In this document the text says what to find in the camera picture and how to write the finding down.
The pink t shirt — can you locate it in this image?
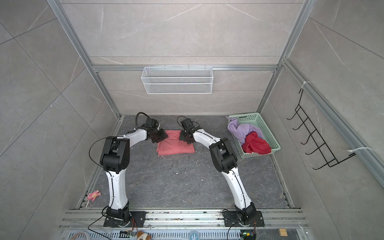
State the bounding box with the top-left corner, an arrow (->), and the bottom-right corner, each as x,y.
156,130 -> 195,156

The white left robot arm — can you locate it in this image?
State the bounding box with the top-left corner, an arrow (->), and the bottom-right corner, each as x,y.
100,128 -> 168,224

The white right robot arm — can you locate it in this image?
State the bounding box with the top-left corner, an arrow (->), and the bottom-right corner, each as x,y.
180,129 -> 257,225

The lilac t shirt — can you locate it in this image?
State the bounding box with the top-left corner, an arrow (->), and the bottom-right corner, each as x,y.
228,118 -> 265,145

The dark red t shirt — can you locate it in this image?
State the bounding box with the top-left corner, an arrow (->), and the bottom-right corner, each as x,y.
242,132 -> 272,155

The green plastic basket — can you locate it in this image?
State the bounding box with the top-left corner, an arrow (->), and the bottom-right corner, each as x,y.
227,113 -> 281,159

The small pink toy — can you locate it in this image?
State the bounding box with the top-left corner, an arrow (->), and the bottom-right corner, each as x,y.
86,190 -> 101,208

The brown white round object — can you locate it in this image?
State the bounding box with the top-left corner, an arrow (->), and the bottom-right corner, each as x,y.
137,231 -> 152,240

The green electronics board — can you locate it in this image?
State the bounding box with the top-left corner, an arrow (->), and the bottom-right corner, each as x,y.
240,230 -> 257,240

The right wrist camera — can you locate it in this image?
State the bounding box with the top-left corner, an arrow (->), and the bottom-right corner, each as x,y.
181,118 -> 195,132

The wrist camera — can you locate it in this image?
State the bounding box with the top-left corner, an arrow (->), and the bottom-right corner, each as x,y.
181,118 -> 195,132
143,118 -> 160,130

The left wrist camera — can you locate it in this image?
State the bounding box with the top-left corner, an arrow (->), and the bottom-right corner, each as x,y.
143,118 -> 160,130

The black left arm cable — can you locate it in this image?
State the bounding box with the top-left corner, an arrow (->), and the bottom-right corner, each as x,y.
134,111 -> 151,130

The white wire mesh basket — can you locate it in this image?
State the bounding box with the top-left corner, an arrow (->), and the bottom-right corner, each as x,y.
141,67 -> 214,95

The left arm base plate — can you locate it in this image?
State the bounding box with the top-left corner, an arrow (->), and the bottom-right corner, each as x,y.
103,211 -> 147,228

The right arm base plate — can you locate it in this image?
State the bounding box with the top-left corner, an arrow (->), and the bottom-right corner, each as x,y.
222,210 -> 265,228

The white slotted cable duct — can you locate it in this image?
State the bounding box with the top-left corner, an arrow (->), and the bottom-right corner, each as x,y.
86,230 -> 242,240

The aluminium rail frame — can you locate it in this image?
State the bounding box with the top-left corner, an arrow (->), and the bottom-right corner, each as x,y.
58,209 -> 309,230

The black wire hook rack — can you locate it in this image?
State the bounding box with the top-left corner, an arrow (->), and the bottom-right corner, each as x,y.
287,89 -> 356,171

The white cable tie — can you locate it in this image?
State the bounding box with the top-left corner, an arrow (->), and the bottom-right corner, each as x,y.
347,147 -> 374,153

